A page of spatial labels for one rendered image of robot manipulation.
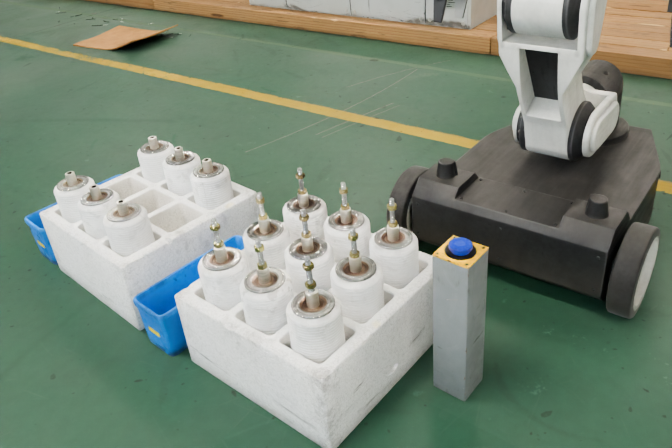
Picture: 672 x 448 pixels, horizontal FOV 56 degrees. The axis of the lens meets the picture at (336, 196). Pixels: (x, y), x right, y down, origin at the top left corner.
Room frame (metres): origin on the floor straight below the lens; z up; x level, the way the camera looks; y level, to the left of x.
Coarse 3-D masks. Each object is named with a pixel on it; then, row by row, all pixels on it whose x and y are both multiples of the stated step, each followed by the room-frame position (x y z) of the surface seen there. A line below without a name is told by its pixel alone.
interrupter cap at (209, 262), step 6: (210, 252) 1.02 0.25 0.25; (228, 252) 1.02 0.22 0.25; (234, 252) 1.01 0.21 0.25; (240, 252) 1.01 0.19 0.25; (204, 258) 1.00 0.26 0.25; (210, 258) 1.00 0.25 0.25; (228, 258) 1.00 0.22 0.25; (234, 258) 0.99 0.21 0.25; (240, 258) 0.99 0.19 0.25; (204, 264) 0.98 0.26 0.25; (210, 264) 0.98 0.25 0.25; (216, 264) 0.98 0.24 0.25; (222, 264) 0.98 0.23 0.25; (228, 264) 0.98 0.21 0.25; (234, 264) 0.97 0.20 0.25; (210, 270) 0.97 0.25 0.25; (216, 270) 0.96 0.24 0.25; (222, 270) 0.96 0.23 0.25
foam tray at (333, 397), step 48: (192, 288) 1.01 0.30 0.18; (384, 288) 0.95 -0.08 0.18; (432, 288) 0.98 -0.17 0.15; (192, 336) 0.97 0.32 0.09; (240, 336) 0.86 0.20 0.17; (288, 336) 0.86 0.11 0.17; (384, 336) 0.86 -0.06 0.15; (432, 336) 0.97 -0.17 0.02; (240, 384) 0.89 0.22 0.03; (288, 384) 0.79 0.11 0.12; (336, 384) 0.76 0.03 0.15; (384, 384) 0.85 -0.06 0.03; (336, 432) 0.75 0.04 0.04
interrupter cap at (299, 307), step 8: (296, 296) 0.86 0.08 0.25; (304, 296) 0.86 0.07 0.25; (320, 296) 0.86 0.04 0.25; (328, 296) 0.85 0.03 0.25; (296, 304) 0.84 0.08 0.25; (304, 304) 0.84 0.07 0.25; (320, 304) 0.84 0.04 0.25; (328, 304) 0.83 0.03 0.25; (296, 312) 0.82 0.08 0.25; (304, 312) 0.82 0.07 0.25; (312, 312) 0.82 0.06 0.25; (320, 312) 0.82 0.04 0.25; (328, 312) 0.81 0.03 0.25
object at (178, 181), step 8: (168, 168) 1.43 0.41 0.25; (176, 168) 1.42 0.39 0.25; (184, 168) 1.42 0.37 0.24; (192, 168) 1.43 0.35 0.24; (168, 176) 1.43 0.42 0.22; (176, 176) 1.42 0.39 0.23; (184, 176) 1.42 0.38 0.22; (168, 184) 1.44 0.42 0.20; (176, 184) 1.42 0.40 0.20; (184, 184) 1.42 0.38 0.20; (176, 192) 1.42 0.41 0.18; (184, 192) 1.42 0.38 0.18
